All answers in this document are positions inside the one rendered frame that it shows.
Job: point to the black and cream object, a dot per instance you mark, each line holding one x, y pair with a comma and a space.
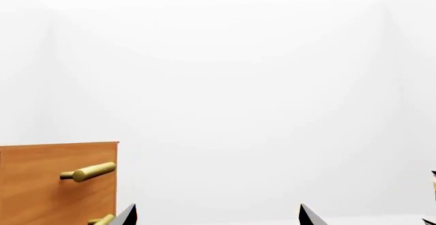
434, 184

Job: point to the orange wooden cabinet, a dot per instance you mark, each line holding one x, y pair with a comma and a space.
41, 197

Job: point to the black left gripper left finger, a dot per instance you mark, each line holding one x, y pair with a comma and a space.
127, 216

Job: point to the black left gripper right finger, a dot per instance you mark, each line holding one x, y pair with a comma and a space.
308, 217

